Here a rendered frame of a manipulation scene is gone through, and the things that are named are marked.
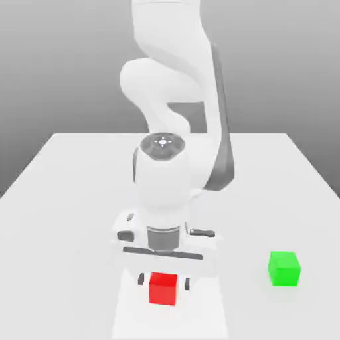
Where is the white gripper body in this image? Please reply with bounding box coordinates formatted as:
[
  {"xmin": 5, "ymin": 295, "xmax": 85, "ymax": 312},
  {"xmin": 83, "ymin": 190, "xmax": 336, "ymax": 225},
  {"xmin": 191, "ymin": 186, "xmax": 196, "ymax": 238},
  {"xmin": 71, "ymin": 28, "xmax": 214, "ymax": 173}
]
[{"xmin": 116, "ymin": 244, "xmax": 214, "ymax": 277}]

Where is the small red cube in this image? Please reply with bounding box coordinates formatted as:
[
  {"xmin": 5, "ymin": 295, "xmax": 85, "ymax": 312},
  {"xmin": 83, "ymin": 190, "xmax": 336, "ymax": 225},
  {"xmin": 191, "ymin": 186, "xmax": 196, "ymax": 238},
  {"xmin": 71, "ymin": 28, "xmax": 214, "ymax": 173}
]
[{"xmin": 148, "ymin": 271, "xmax": 178, "ymax": 307}]

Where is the small green cube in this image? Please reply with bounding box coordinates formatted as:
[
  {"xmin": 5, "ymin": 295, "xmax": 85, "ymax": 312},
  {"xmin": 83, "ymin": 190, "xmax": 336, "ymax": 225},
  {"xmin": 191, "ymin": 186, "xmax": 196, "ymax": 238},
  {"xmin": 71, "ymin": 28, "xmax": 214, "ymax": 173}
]
[{"xmin": 268, "ymin": 250, "xmax": 302, "ymax": 287}]

